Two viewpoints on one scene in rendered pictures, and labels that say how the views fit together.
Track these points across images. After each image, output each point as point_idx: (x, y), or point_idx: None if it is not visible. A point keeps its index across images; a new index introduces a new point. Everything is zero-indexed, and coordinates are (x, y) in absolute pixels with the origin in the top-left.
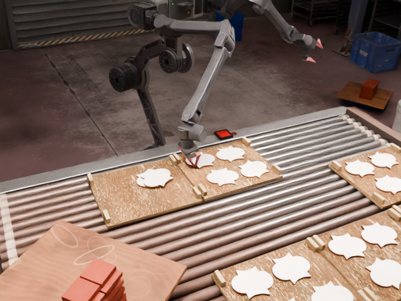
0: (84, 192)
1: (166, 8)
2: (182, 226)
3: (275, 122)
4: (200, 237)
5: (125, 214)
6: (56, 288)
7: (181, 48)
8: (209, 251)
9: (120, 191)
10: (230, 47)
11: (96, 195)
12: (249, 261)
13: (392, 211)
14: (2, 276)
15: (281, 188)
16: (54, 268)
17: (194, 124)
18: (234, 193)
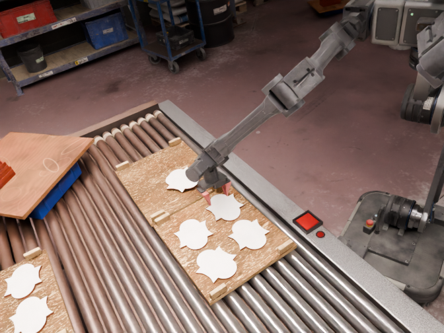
0: (165, 147)
1: (396, 17)
2: (119, 221)
3: (391, 289)
4: (100, 235)
5: (129, 176)
6: (24, 158)
7: (424, 91)
8: (79, 245)
9: (162, 164)
10: (282, 102)
11: (155, 153)
12: (51, 276)
13: None
14: (43, 135)
15: (191, 307)
16: (43, 152)
17: (200, 158)
18: None
